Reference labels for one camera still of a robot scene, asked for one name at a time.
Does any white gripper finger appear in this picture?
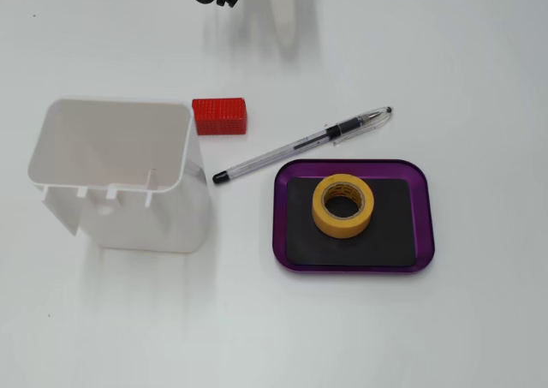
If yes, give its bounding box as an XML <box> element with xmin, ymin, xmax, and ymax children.
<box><xmin>259</xmin><ymin>0</ymin><xmax>303</xmax><ymax>60</ymax></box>

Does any yellow masking tape roll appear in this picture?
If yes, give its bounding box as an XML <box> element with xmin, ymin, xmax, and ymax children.
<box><xmin>311</xmin><ymin>173</ymin><xmax>376</xmax><ymax>240</ymax></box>

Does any white plastic box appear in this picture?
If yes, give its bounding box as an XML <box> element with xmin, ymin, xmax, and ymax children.
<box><xmin>26</xmin><ymin>98</ymin><xmax>211</xmax><ymax>256</ymax></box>

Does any red textured block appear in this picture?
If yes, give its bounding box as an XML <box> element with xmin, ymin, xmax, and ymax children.
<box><xmin>190</xmin><ymin>97</ymin><xmax>250</xmax><ymax>137</ymax></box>

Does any clear black ballpoint pen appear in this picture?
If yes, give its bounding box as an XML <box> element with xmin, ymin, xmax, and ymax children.
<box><xmin>212</xmin><ymin>105</ymin><xmax>396</xmax><ymax>188</ymax></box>

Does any purple metal tray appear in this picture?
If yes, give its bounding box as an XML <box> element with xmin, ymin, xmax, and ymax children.
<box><xmin>271</xmin><ymin>158</ymin><xmax>437</xmax><ymax>275</ymax></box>

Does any black rectangular tray pad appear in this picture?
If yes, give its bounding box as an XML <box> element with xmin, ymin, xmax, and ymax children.
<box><xmin>285</xmin><ymin>176</ymin><xmax>419</xmax><ymax>266</ymax></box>

